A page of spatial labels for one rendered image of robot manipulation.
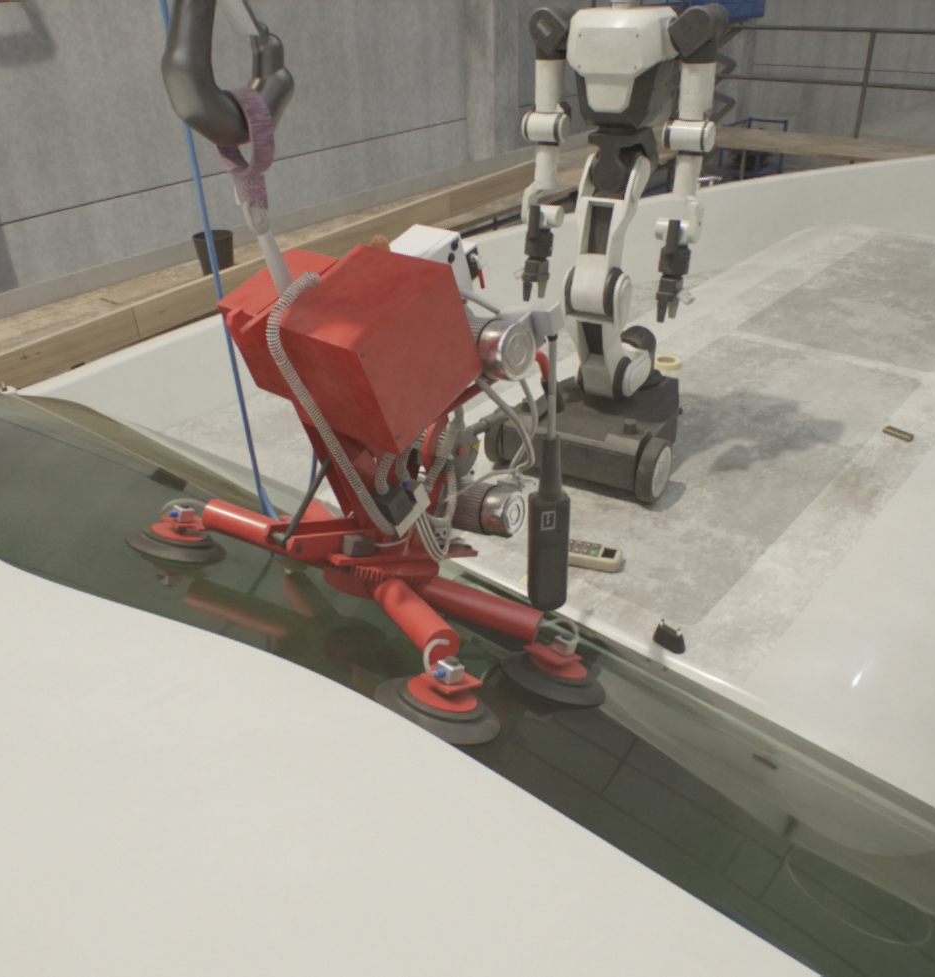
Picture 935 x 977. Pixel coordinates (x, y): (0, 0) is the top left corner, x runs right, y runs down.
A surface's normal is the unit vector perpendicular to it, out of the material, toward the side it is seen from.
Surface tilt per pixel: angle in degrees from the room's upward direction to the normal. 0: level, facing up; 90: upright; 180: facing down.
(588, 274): 66
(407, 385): 90
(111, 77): 90
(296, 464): 0
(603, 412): 0
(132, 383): 90
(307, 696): 21
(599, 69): 90
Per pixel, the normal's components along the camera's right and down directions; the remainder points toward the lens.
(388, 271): -0.26, -0.67
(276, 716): 0.22, -0.93
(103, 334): 0.76, 0.31
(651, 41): 0.22, 0.42
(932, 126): -0.44, -0.41
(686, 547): -0.04, -0.85
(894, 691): 0.26, -0.66
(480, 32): -0.66, 0.41
